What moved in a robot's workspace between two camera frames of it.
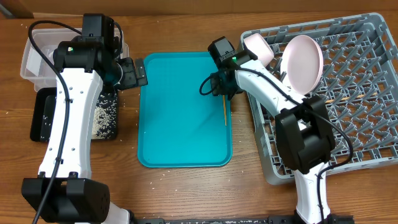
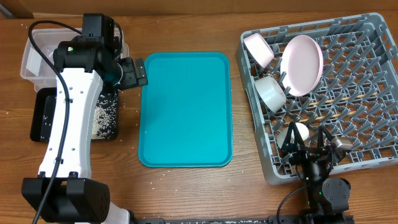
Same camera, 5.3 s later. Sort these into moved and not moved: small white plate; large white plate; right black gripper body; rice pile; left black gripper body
Moved: right black gripper body
Not moved: large white plate; rice pile; left black gripper body; small white plate
